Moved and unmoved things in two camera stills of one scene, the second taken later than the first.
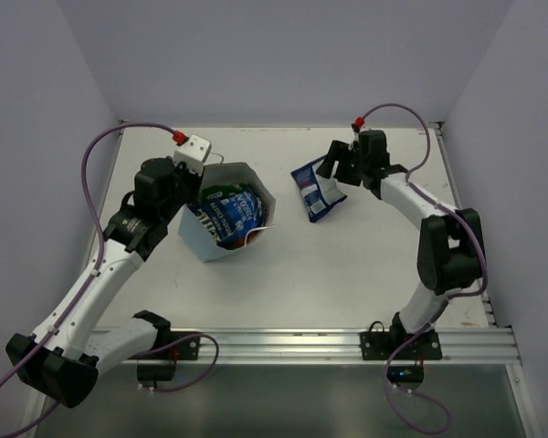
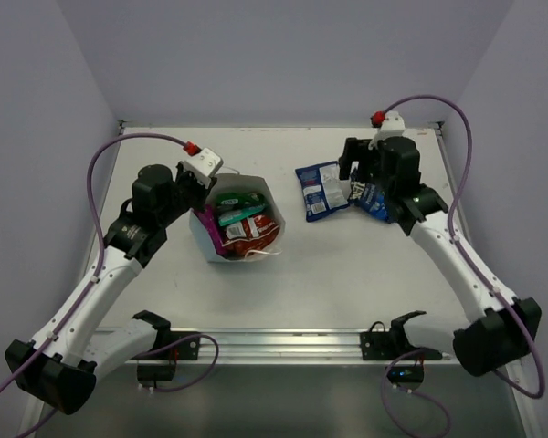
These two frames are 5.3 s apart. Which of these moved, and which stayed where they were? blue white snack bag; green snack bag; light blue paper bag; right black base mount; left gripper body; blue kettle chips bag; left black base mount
Moved: green snack bag; light blue paper bag; blue kettle chips bag
Stayed: right black base mount; left gripper body; left black base mount; blue white snack bag
